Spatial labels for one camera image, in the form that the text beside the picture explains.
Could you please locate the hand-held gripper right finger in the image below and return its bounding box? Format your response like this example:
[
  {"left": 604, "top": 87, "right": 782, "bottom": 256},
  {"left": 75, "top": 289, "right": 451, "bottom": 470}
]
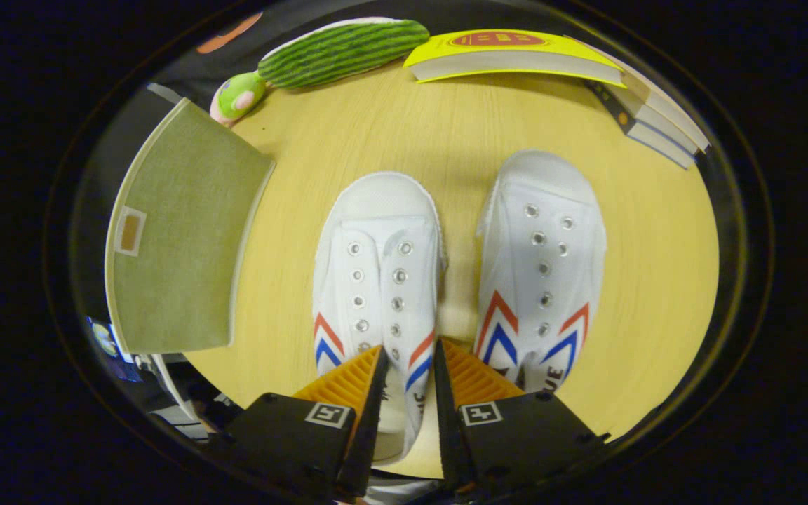
[{"left": 433, "top": 339, "right": 612, "bottom": 495}]

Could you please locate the pink and green plush toy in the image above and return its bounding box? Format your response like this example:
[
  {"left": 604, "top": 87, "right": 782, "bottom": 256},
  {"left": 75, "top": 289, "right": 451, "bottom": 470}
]
[{"left": 209, "top": 70, "right": 268, "bottom": 127}]

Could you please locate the olive fabric storage box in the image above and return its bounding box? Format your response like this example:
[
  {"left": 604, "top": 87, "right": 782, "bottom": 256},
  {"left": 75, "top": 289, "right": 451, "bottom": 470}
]
[{"left": 105, "top": 98, "right": 276, "bottom": 355}]

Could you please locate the white cover book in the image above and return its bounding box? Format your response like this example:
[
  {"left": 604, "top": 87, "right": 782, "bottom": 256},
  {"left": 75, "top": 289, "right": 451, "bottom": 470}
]
[{"left": 604, "top": 81, "right": 701, "bottom": 156}]

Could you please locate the beige cover book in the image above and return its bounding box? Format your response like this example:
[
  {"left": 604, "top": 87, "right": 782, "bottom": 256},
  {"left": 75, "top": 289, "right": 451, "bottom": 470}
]
[{"left": 565, "top": 35, "right": 712, "bottom": 153}]

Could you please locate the dark blue cover book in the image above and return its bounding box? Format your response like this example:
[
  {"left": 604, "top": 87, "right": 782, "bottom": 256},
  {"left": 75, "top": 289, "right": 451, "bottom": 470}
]
[{"left": 584, "top": 79, "right": 697, "bottom": 170}]

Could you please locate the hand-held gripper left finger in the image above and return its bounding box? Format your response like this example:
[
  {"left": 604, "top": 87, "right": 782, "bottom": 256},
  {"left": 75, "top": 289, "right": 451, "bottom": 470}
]
[{"left": 208, "top": 345, "right": 391, "bottom": 502}]

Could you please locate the watermelon slice plush toy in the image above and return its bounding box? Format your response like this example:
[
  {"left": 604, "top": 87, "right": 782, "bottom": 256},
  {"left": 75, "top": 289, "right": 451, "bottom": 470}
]
[{"left": 258, "top": 18, "right": 431, "bottom": 90}]

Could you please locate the yellow book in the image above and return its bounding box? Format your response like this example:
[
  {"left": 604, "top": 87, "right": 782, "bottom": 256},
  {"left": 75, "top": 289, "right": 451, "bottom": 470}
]
[{"left": 404, "top": 28, "right": 626, "bottom": 88}]

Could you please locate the white shoe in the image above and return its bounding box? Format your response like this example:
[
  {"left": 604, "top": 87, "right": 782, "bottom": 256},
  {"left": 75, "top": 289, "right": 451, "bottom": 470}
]
[
  {"left": 313, "top": 172, "right": 448, "bottom": 464},
  {"left": 474, "top": 149, "right": 608, "bottom": 395}
]

